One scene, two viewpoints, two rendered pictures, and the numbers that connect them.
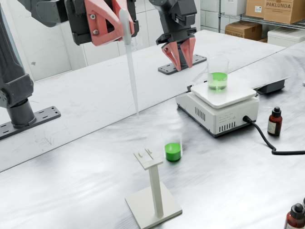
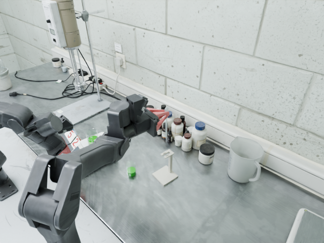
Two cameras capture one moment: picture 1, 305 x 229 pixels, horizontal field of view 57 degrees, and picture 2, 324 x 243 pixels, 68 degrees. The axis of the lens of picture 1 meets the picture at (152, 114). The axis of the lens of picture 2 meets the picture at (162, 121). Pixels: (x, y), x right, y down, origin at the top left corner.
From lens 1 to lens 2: 0.97 m
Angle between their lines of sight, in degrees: 84
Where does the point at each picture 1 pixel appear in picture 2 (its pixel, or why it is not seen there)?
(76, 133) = (105, 234)
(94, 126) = (96, 224)
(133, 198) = (163, 181)
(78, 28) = (153, 130)
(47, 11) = (125, 147)
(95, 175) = (149, 204)
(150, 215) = (171, 174)
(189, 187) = (153, 165)
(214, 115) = not seen: hidden behind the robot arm
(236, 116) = not seen: hidden behind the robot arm
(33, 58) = not seen: outside the picture
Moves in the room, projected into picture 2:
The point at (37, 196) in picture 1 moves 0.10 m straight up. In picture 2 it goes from (168, 228) to (168, 211)
